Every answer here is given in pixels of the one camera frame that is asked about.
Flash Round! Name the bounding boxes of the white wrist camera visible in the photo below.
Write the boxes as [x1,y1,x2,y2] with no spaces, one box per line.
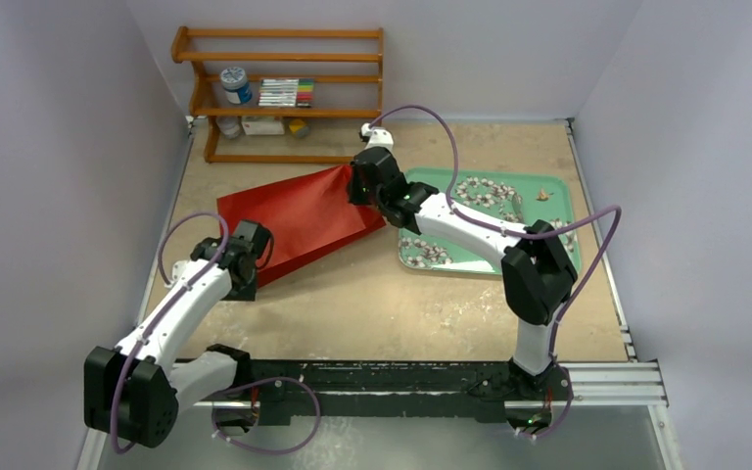
[359,123,395,152]
[164,260,189,289]

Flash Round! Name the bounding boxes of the clear plastic bottle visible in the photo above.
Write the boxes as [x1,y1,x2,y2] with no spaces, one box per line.
[215,116,243,139]

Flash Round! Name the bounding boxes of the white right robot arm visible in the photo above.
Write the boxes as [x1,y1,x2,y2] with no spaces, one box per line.
[349,147,578,399]

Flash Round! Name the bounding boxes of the coloured marker set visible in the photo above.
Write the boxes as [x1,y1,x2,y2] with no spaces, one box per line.
[258,78,315,108]

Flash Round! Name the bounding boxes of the small white box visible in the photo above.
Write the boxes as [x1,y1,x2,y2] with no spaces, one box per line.
[241,116,286,136]

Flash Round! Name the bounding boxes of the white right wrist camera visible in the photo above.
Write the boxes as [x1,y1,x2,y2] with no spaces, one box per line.
[359,123,395,152]

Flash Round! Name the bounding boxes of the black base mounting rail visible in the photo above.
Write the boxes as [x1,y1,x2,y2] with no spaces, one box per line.
[215,359,574,431]

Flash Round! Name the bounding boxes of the wooden shelf rack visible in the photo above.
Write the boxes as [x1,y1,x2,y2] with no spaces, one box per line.
[170,25,385,165]

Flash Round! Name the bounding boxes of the yellow grey cube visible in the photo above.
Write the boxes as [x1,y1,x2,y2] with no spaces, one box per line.
[288,118,311,139]

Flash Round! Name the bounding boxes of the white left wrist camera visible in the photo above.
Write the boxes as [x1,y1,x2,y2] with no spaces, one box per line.
[164,260,189,289]

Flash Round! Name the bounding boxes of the blue lidded jar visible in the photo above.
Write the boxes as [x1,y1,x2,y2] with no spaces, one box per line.
[219,67,253,105]

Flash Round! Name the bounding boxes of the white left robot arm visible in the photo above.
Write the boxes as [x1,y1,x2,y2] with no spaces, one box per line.
[83,220,274,454]

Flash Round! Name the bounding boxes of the green floral tray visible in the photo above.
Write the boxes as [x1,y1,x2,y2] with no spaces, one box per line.
[398,169,576,275]

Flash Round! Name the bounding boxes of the red paper bag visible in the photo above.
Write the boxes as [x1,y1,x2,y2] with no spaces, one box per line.
[216,165,386,287]

